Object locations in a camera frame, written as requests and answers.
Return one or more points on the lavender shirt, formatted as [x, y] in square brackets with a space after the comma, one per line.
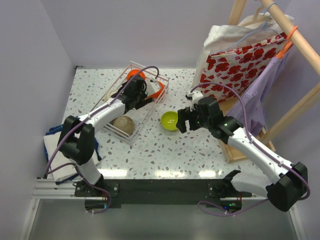
[254, 95]

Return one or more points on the white wire dish rack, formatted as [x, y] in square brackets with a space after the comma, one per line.
[142, 115]

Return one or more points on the orange hanger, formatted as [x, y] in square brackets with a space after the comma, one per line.
[288, 44]

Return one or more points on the red flower tote bag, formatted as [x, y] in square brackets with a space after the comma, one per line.
[238, 68]

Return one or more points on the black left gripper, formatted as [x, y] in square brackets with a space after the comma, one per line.
[144, 89]

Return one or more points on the white canvas tote bag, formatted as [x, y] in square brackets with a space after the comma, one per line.
[202, 59]

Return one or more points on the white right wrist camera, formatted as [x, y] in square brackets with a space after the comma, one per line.
[194, 97]

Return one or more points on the white yellow dotted bowl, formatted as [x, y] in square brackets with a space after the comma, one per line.
[109, 94]

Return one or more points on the lime green bowl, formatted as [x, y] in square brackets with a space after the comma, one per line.
[169, 120]

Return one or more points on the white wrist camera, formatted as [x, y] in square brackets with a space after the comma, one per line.
[150, 88]
[194, 97]

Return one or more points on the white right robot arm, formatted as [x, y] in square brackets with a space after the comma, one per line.
[283, 183]

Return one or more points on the beige flower painted bowl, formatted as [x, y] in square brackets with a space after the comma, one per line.
[125, 124]

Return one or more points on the orange bowl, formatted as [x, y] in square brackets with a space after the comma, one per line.
[158, 93]
[134, 72]

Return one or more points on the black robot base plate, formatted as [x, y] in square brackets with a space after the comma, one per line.
[114, 193]

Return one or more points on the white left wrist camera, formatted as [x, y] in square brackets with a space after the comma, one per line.
[150, 88]

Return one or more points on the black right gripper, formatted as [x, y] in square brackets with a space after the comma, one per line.
[183, 115]

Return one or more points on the blue wire hanger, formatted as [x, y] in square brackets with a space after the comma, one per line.
[253, 29]

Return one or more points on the white blue folded towel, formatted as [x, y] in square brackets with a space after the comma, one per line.
[68, 172]

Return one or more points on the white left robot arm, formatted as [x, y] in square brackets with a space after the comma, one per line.
[76, 141]

